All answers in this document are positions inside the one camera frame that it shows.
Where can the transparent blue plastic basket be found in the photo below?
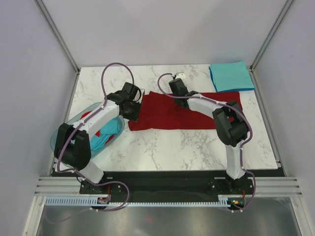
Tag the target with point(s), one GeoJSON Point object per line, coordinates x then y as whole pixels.
{"type": "Point", "coordinates": [98, 137]}

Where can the red shirt in basket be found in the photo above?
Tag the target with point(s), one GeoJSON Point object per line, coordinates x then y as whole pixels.
{"type": "Point", "coordinates": [108, 135]}

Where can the left aluminium frame post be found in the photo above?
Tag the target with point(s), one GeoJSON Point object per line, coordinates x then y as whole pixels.
{"type": "Point", "coordinates": [56, 33]}

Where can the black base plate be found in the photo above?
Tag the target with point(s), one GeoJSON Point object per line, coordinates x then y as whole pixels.
{"type": "Point", "coordinates": [117, 177]}

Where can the aluminium frame post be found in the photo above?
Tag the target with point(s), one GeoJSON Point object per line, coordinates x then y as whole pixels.
{"type": "Point", "coordinates": [272, 32]}
{"type": "Point", "coordinates": [56, 33]}

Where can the folded teal t-shirt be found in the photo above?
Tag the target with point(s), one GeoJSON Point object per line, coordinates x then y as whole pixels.
{"type": "Point", "coordinates": [230, 67]}

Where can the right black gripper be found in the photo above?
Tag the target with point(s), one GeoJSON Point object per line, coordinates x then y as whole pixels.
{"type": "Point", "coordinates": [174, 101]}

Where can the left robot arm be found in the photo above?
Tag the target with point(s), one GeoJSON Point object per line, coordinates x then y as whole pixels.
{"type": "Point", "coordinates": [89, 171]}

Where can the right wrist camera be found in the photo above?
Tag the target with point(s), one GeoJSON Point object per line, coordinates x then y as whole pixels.
{"type": "Point", "coordinates": [179, 75]}

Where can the red t-shirt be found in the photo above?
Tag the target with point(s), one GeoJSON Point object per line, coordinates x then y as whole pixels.
{"type": "Point", "coordinates": [159, 111]}

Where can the right aluminium frame post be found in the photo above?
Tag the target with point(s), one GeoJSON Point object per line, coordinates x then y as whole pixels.
{"type": "Point", "coordinates": [272, 32]}

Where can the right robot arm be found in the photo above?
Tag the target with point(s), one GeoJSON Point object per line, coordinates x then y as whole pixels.
{"type": "Point", "coordinates": [232, 129]}

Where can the white slotted cable duct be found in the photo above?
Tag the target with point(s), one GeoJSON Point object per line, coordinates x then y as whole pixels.
{"type": "Point", "coordinates": [95, 201]}

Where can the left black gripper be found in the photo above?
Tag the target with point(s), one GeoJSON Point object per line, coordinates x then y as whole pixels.
{"type": "Point", "coordinates": [135, 117]}

